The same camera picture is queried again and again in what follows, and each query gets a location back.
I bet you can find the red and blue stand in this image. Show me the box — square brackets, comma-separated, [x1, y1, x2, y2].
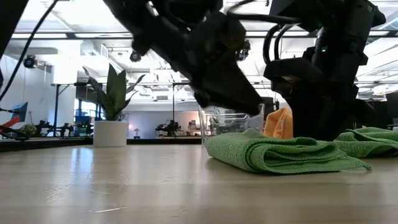
[0, 101, 29, 141]

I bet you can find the small green shrub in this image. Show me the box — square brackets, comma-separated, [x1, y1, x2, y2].
[19, 123, 38, 136]

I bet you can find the orange microfiber towel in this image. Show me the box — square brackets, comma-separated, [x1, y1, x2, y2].
[263, 107, 295, 140]

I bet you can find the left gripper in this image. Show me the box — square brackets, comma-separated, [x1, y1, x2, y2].
[133, 12, 264, 116]

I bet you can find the clear plastic bin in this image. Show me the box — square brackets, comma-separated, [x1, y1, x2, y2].
[198, 104, 265, 146]

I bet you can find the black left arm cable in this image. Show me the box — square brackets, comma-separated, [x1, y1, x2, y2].
[0, 0, 60, 101]

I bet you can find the black ceiling spotlight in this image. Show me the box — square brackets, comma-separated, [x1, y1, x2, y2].
[129, 49, 142, 63]
[23, 55, 38, 69]
[236, 40, 251, 62]

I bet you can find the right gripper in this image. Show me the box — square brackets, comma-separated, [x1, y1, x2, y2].
[264, 30, 376, 141]

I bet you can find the green microfiber towel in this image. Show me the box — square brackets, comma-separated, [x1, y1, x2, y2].
[334, 126, 398, 158]
[205, 129, 373, 174]

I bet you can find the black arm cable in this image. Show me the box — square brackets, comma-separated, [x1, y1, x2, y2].
[0, 0, 60, 101]
[262, 23, 300, 66]

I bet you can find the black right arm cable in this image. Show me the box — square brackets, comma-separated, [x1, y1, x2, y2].
[262, 23, 300, 66]

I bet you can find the black metal stand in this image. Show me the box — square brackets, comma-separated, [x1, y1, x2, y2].
[172, 82, 200, 138]

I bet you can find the snake plant in white pot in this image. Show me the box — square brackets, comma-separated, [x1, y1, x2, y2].
[82, 63, 146, 147]

